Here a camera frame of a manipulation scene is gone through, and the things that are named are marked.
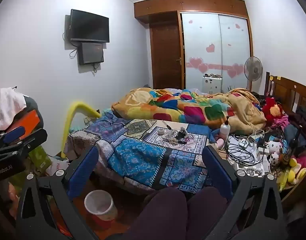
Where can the small white tangled item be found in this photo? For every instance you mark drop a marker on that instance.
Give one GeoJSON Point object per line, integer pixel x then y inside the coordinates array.
{"type": "Point", "coordinates": [171, 140]}

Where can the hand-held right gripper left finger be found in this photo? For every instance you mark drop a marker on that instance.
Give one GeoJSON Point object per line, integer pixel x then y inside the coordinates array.
{"type": "Point", "coordinates": [83, 170]}

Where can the black wall television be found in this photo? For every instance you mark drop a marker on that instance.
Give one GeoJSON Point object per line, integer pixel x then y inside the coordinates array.
{"type": "Point", "coordinates": [89, 25]}

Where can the yellow plush toy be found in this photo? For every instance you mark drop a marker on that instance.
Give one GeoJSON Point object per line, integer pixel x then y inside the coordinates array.
{"type": "Point", "coordinates": [296, 171]}

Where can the wooden bed headboard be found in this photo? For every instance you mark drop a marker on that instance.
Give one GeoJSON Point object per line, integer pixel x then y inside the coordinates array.
{"type": "Point", "coordinates": [285, 87]}

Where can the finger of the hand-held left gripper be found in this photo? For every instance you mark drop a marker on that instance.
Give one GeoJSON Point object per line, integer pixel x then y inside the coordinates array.
{"type": "Point", "coordinates": [15, 132]}
{"type": "Point", "coordinates": [30, 140]}

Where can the white cat plush toy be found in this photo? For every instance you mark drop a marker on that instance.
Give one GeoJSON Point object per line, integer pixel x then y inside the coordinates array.
{"type": "Point", "coordinates": [273, 147]}

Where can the white floor appliance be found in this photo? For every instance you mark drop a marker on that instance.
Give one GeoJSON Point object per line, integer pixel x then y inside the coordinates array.
{"type": "Point", "coordinates": [211, 85]}

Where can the white charger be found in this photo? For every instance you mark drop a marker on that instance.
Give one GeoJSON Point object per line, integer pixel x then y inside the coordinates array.
{"type": "Point", "coordinates": [243, 144]}

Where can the wardrobe with heart stickers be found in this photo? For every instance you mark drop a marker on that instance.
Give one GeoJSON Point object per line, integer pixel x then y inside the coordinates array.
{"type": "Point", "coordinates": [195, 62]}

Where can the white standing fan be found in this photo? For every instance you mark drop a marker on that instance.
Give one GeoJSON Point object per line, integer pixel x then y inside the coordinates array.
{"type": "Point", "coordinates": [252, 67]}

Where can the person's dark purple trousers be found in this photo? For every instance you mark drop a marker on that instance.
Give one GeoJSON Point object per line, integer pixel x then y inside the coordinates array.
{"type": "Point", "coordinates": [165, 215]}

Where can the brown wooden wardrobe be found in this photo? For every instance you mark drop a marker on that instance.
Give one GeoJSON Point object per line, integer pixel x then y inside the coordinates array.
{"type": "Point", "coordinates": [192, 5]}

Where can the red plush toy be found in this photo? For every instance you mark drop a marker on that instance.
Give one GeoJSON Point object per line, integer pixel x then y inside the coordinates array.
{"type": "Point", "coordinates": [271, 110]}

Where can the dark grey bag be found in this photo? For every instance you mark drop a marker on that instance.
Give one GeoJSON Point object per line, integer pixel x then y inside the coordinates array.
{"type": "Point", "coordinates": [31, 106]}

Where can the white cloth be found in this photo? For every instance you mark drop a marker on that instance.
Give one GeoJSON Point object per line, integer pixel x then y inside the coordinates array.
{"type": "Point", "coordinates": [6, 105]}

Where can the patchwork patterned table cloth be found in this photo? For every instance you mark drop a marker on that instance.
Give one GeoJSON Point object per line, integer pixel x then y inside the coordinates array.
{"type": "Point", "coordinates": [133, 152]}

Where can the white plastic bag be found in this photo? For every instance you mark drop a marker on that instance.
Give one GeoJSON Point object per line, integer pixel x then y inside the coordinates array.
{"type": "Point", "coordinates": [58, 166]}

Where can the pink round case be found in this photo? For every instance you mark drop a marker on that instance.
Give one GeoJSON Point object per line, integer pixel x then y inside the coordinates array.
{"type": "Point", "coordinates": [221, 143]}

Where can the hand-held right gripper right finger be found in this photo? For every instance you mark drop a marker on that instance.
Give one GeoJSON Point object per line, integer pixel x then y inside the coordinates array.
{"type": "Point", "coordinates": [217, 173]}

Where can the orange red flat box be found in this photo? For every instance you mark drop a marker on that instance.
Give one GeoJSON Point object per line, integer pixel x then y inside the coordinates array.
{"type": "Point", "coordinates": [25, 120]}

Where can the thin black pen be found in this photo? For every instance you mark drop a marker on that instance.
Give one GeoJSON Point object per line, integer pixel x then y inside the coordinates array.
{"type": "Point", "coordinates": [182, 142]}

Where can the white pump bottle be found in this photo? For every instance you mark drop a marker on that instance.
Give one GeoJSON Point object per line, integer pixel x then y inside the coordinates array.
{"type": "Point", "coordinates": [224, 130]}

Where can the flat white box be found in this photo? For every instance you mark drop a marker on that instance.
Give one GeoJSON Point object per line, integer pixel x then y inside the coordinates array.
{"type": "Point", "coordinates": [257, 166]}

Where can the brown wooden door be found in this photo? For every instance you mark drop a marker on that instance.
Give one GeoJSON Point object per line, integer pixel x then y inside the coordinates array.
{"type": "Point", "coordinates": [165, 55]}

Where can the white round bin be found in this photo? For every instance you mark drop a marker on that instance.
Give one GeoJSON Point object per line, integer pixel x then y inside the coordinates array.
{"type": "Point", "coordinates": [100, 202]}

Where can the yellow foam tube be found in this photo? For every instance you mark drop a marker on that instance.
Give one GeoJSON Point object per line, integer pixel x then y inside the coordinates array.
{"type": "Point", "coordinates": [68, 120]}

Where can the small black wall monitor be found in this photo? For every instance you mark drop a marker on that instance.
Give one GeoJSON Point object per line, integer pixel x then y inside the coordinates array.
{"type": "Point", "coordinates": [91, 53]}

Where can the small black device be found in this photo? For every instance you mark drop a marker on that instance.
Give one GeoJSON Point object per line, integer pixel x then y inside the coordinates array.
{"type": "Point", "coordinates": [181, 134]}

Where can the green leaf print storage box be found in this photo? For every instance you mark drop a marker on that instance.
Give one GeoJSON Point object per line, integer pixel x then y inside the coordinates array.
{"type": "Point", "coordinates": [40, 158]}

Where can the white tape roll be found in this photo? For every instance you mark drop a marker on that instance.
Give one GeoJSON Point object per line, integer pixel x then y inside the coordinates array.
{"type": "Point", "coordinates": [161, 131]}

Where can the pile of dark clothes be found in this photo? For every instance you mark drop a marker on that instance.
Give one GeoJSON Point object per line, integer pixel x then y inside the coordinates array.
{"type": "Point", "coordinates": [301, 120]}

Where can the colourful heart print blanket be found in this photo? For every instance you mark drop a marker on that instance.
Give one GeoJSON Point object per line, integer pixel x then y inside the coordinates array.
{"type": "Point", "coordinates": [187, 110]}

